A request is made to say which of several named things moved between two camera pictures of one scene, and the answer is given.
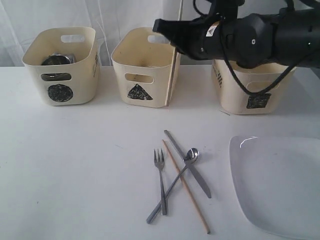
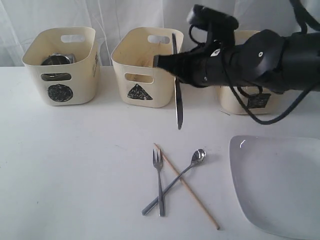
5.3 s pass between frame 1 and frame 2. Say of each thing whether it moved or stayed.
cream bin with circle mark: stayed
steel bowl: stayed
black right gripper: moved
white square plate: stayed
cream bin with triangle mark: stayed
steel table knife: moved
